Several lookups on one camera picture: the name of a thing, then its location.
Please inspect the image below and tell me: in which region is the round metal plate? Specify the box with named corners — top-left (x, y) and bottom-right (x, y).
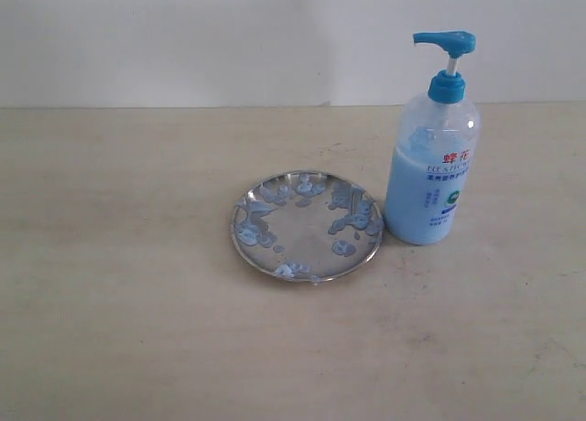
top-left (230, 170), bottom-right (384, 284)

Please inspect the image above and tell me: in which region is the blue pump lotion bottle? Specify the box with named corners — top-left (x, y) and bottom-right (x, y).
top-left (384, 30), bottom-right (482, 245)

